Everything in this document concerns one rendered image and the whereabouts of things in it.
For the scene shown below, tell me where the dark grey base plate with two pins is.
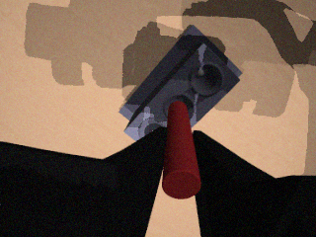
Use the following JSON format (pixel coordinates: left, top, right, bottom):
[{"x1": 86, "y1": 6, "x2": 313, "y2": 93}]
[{"x1": 118, "y1": 25, "x2": 242, "y2": 119}]

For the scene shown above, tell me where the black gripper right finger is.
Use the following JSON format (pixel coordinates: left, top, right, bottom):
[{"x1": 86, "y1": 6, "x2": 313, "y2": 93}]
[{"x1": 193, "y1": 130, "x2": 316, "y2": 237}]

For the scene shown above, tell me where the dark grey plate with three holes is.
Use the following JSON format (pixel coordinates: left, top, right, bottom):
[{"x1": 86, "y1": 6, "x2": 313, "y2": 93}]
[{"x1": 123, "y1": 43, "x2": 240, "y2": 141}]

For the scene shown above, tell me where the dark red peg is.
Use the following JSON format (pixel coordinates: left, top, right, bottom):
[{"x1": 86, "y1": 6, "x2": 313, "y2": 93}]
[{"x1": 162, "y1": 102, "x2": 201, "y2": 198}]

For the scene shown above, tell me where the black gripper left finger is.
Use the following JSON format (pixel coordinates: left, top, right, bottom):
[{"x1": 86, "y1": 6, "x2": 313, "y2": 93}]
[{"x1": 0, "y1": 126, "x2": 167, "y2": 237}]

